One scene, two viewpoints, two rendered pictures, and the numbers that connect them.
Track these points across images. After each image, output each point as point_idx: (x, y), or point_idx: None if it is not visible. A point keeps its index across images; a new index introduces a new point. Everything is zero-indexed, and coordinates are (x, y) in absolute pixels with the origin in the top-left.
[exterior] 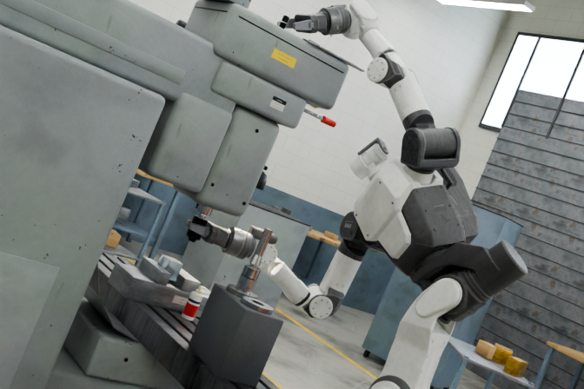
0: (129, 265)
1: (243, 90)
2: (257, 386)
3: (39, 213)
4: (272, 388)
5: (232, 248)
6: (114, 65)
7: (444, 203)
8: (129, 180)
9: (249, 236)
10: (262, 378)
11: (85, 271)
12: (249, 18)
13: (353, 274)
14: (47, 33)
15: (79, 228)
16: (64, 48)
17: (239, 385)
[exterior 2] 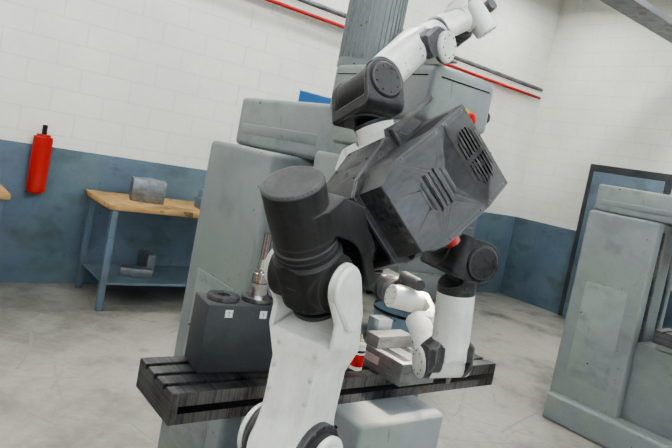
0: (473, 362)
1: (351, 132)
2: (202, 375)
3: (225, 250)
4: (215, 383)
5: (378, 293)
6: (284, 147)
7: (363, 158)
8: (258, 220)
9: (392, 280)
10: (239, 383)
11: (242, 292)
12: (345, 70)
13: (445, 315)
14: (258, 140)
15: (239, 259)
16: (265, 146)
17: (183, 364)
